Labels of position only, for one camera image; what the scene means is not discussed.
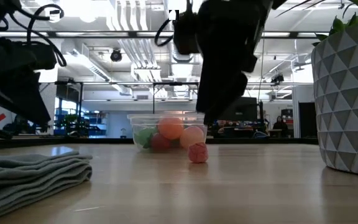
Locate long ceiling light rail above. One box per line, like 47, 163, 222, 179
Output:
0, 30, 331, 39

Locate thin hanging cord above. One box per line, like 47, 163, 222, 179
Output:
257, 30, 266, 102

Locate pink toy lychee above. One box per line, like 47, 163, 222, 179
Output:
187, 142, 209, 164

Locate red toy tomato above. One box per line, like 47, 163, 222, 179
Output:
150, 133, 172, 150

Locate grey folded cloth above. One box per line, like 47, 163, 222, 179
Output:
0, 151, 93, 223

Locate person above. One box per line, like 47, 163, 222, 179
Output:
272, 115, 289, 138

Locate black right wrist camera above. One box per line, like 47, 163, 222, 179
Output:
172, 11, 200, 56

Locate black aluminium table frame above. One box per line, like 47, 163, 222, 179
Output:
0, 136, 319, 146

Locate pink toy peach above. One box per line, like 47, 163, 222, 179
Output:
179, 125, 205, 149

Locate dark doorway cabinet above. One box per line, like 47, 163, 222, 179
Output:
298, 101, 318, 139

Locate white geometric plant pot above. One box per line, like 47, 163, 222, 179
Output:
311, 18, 358, 177

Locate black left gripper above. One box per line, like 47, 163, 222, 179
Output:
0, 39, 58, 126

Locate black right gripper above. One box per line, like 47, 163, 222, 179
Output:
196, 0, 273, 125

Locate black rectangular stand frame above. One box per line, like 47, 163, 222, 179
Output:
152, 82, 200, 114

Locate red fruit with green top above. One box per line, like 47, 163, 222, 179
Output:
134, 127, 158, 149

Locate black computer monitor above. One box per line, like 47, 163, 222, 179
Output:
225, 96, 258, 122

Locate clear plastic tupperware container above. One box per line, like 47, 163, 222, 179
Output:
127, 113, 208, 153

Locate orange toy pumpkin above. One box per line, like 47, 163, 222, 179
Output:
157, 117, 185, 141

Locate black ceiling spot lamp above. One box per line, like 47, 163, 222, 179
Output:
109, 48, 123, 63
270, 73, 285, 85

